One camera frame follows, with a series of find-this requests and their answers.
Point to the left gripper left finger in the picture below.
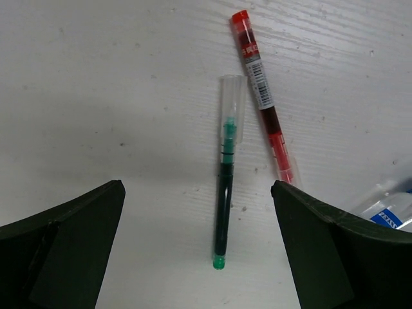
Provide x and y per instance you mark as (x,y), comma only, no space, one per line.
(58,257)

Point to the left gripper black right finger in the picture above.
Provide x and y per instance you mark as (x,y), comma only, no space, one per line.
(339,260)

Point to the clear spray bottle blue nozzle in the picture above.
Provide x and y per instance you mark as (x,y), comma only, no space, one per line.
(387,203)

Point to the red pen refill with white end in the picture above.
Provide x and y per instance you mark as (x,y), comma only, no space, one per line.
(248,48)

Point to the green pen refill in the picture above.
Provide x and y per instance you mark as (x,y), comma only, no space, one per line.
(233,92)

